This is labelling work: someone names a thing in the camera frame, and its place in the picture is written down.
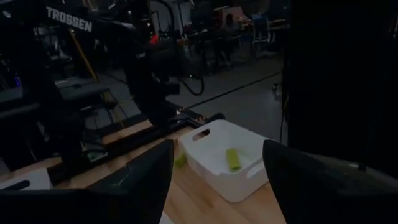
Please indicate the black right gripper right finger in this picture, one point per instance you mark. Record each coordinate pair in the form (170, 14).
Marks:
(311, 193)

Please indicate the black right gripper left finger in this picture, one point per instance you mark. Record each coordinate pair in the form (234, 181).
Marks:
(140, 189)

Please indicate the green block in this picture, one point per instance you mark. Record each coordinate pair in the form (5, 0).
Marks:
(180, 160)
(233, 160)

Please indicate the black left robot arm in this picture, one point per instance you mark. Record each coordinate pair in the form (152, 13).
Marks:
(143, 81)

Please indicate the white plastic bin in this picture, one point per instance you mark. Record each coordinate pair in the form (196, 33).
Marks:
(164, 220)
(34, 179)
(211, 146)

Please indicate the grey desk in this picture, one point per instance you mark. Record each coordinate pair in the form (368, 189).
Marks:
(84, 88)

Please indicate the black folding divider panel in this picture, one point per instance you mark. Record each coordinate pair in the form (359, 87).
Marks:
(342, 77)

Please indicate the red upright stick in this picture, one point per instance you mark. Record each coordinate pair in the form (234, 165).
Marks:
(154, 39)

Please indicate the blue chair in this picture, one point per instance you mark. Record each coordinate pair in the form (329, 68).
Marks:
(261, 25)

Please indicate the person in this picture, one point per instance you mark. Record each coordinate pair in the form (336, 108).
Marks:
(229, 34)

